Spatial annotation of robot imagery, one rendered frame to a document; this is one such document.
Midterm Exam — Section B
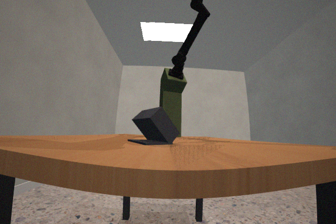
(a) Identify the grey sloped panel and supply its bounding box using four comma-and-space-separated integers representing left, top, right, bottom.
128, 106, 179, 145

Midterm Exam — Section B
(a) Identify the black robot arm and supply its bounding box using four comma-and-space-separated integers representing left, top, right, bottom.
169, 0, 210, 80

